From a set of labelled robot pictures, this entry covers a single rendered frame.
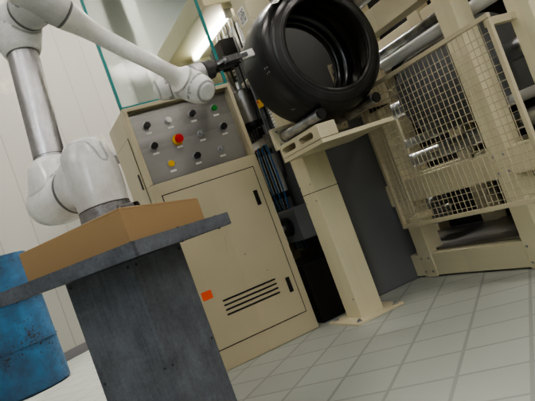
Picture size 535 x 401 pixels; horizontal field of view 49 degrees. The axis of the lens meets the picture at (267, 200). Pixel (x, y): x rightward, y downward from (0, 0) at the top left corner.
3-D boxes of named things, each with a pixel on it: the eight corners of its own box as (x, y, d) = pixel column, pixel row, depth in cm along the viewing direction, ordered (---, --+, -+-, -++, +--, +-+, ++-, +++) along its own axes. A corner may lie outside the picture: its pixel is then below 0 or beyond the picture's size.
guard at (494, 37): (403, 229, 288) (353, 95, 290) (406, 227, 289) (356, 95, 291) (556, 198, 207) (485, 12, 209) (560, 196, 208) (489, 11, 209)
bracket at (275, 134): (275, 151, 266) (267, 130, 266) (346, 128, 282) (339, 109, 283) (279, 149, 263) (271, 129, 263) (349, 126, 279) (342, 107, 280)
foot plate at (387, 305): (329, 325, 283) (327, 320, 283) (372, 303, 294) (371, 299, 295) (358, 326, 259) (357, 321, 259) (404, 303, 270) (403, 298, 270)
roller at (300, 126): (290, 132, 267) (290, 142, 266) (280, 130, 266) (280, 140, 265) (326, 108, 236) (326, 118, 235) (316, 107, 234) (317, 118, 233)
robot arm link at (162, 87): (188, 88, 233) (204, 93, 223) (154, 103, 227) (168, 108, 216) (180, 62, 228) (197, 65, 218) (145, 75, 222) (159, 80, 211)
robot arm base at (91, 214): (115, 216, 161) (108, 196, 162) (68, 239, 173) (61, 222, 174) (161, 207, 177) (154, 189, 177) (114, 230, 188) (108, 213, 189)
